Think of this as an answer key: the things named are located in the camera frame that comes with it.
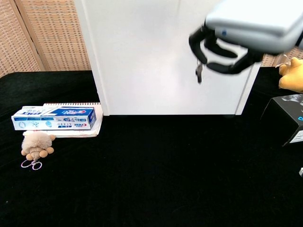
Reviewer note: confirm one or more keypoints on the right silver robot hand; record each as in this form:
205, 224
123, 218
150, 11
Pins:
255, 23

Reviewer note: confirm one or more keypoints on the white cabinet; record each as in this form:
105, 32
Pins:
165, 71

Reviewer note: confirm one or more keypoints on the woven folding screen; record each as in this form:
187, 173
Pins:
42, 35
270, 60

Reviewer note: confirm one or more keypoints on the yellow plush toy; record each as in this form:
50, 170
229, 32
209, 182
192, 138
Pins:
292, 75

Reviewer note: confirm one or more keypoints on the black product box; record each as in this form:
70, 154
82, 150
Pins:
286, 118

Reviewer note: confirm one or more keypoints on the black velvet table cloth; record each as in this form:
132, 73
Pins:
154, 170

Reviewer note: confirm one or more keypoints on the white spiral notebook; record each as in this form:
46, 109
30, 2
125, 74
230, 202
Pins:
71, 133

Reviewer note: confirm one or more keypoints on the blue white toothpaste box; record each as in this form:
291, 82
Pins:
54, 118

